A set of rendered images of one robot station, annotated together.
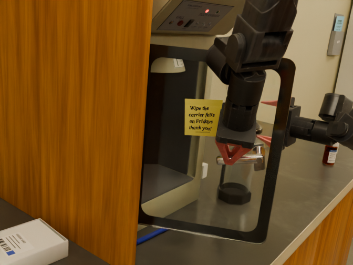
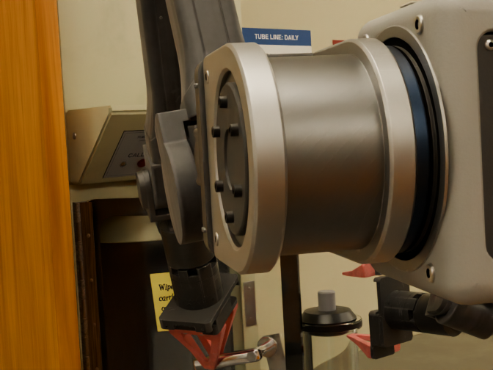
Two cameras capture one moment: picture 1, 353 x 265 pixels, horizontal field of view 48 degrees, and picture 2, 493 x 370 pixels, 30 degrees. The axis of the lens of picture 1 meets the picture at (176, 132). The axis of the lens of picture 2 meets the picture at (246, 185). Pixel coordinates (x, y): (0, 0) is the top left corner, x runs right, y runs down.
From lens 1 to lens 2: 0.55 m
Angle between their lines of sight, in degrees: 20
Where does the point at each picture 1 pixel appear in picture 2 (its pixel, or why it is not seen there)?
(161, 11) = (95, 152)
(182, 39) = not seen: hidden behind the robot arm
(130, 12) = (37, 160)
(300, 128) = (397, 310)
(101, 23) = (12, 180)
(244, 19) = (147, 150)
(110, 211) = not seen: outside the picture
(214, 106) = not seen: hidden behind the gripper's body
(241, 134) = (196, 313)
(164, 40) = (133, 190)
